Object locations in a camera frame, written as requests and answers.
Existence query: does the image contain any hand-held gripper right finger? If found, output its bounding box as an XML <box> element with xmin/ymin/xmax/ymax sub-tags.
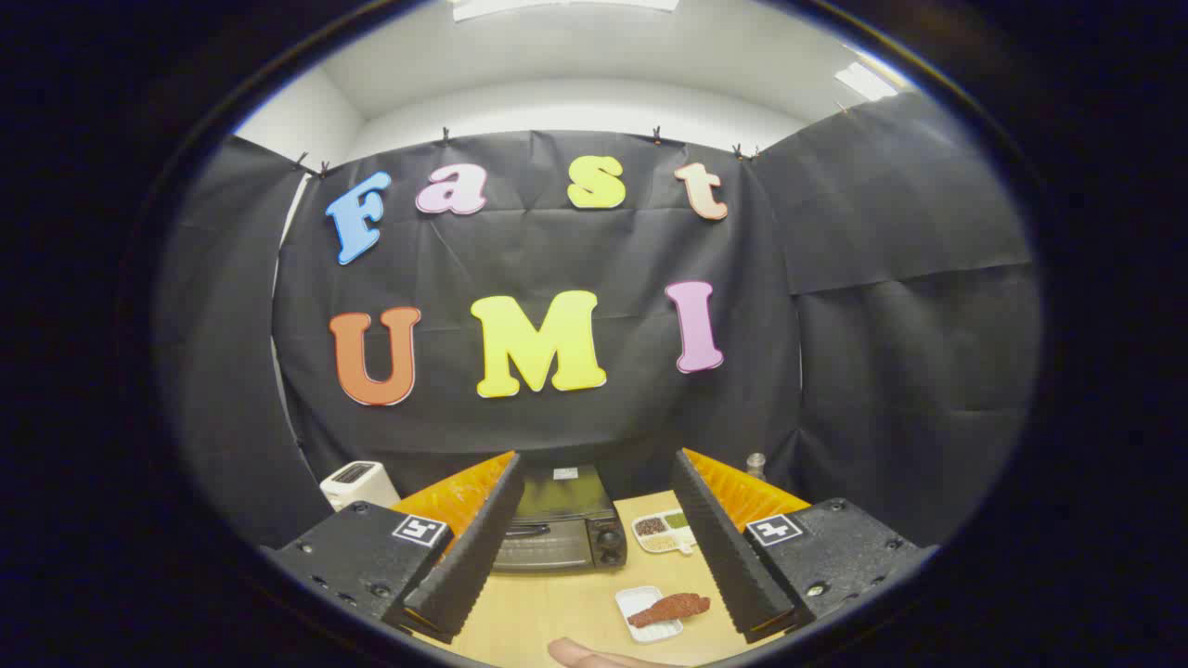
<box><xmin>670</xmin><ymin>448</ymin><xmax>938</xmax><ymax>644</ymax></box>

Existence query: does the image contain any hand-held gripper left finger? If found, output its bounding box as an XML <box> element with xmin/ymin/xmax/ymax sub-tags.
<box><xmin>263</xmin><ymin>451</ymin><xmax>525</xmax><ymax>645</ymax></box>

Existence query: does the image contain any brown meat piece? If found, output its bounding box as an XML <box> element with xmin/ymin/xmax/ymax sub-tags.
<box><xmin>627</xmin><ymin>593</ymin><xmax>712</xmax><ymax>629</ymax></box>

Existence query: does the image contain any black toaster oven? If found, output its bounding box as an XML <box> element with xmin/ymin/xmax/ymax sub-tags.
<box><xmin>492</xmin><ymin>464</ymin><xmax>629</xmax><ymax>573</ymax></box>

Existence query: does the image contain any white toaster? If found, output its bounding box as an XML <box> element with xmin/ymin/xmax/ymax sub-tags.
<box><xmin>319</xmin><ymin>460</ymin><xmax>402</xmax><ymax>512</ymax></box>

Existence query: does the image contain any white divided dish of beans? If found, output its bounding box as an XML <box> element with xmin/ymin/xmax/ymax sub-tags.
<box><xmin>631</xmin><ymin>509</ymin><xmax>697</xmax><ymax>556</ymax></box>

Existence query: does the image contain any small white ribbed tray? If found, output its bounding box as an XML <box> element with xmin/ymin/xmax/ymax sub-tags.
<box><xmin>614</xmin><ymin>585</ymin><xmax>684</xmax><ymax>644</ymax></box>

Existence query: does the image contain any small ceiling light panel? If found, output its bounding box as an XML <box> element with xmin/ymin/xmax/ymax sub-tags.
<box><xmin>833</xmin><ymin>61</ymin><xmax>899</xmax><ymax>102</ymax></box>

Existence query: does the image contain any large ceiling light panel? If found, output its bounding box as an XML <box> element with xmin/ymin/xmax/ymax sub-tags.
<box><xmin>452</xmin><ymin>0</ymin><xmax>680</xmax><ymax>23</ymax></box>

